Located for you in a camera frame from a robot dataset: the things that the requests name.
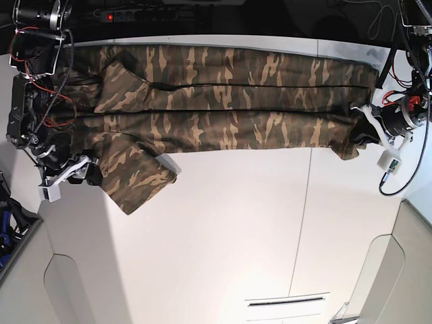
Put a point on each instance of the black power strip red switch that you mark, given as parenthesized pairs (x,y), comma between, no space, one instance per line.
(145,14)

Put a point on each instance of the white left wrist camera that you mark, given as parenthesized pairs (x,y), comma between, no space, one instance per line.
(388,163)

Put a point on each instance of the camouflage T-shirt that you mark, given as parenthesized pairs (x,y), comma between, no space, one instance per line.
(137,102)

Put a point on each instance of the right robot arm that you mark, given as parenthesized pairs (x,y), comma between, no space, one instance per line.
(40,34)

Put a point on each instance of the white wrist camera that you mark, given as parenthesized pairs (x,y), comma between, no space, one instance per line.
(50,193)
(388,163)

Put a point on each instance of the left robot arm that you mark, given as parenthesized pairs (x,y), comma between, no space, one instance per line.
(415,34)

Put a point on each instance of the blue black items in bin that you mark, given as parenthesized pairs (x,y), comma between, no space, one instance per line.
(16,222)

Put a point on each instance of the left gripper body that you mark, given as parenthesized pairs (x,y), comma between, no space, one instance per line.
(395,122)

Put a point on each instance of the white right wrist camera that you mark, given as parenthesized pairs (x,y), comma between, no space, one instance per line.
(50,193)

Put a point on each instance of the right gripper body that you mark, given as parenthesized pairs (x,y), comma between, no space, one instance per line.
(55,160)

